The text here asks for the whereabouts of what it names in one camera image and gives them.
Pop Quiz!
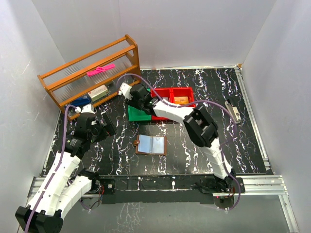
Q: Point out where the brown leather card holder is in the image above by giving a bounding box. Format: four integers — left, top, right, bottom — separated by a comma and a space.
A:
134, 134, 168, 156

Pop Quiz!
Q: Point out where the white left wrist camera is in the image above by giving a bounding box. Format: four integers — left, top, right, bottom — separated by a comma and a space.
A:
74, 103, 96, 117

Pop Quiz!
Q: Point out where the red plastic bin middle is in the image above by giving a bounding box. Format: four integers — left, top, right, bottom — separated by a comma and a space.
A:
151, 88, 173, 121

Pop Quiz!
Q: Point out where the blue stapler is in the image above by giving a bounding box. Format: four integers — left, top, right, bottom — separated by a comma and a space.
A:
70, 95, 91, 107

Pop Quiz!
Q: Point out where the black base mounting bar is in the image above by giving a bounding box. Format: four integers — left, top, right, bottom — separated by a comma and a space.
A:
97, 173, 241, 205

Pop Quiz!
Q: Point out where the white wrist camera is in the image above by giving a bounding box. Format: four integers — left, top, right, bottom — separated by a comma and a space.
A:
74, 103, 96, 117
118, 83, 132, 100

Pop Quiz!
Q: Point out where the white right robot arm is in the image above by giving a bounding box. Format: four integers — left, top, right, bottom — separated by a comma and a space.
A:
119, 83, 235, 193

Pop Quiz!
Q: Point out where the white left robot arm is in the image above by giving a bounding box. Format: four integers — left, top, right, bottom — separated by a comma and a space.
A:
15, 112, 116, 233

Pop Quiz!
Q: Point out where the white red small box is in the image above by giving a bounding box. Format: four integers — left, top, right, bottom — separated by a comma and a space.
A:
88, 85, 109, 102

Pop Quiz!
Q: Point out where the red plastic bin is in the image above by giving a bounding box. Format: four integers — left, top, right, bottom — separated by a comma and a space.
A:
151, 88, 173, 121
171, 87, 195, 103

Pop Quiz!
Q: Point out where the red plastic bin right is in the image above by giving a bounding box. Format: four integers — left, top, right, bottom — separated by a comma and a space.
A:
171, 87, 195, 103

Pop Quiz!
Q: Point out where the green plastic bin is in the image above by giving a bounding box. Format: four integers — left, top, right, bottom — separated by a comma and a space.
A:
128, 88, 153, 122

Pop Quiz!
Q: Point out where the grey metal stapler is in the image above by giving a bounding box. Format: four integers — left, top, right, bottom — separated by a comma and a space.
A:
225, 98, 242, 124

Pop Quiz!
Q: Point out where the pink plastic clip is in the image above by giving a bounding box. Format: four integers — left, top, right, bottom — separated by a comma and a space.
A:
87, 64, 115, 77

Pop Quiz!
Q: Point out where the wooden shelf rack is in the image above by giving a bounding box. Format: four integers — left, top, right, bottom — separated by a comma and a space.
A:
38, 34, 140, 113

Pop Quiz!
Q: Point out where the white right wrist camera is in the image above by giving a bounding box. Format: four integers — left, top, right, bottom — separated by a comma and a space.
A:
118, 83, 132, 100

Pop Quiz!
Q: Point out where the gold card with magnetic stripe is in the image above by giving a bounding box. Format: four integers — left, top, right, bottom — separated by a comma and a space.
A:
174, 96, 189, 105

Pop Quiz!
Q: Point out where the silver card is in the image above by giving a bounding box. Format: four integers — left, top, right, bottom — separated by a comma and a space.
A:
151, 136, 166, 154

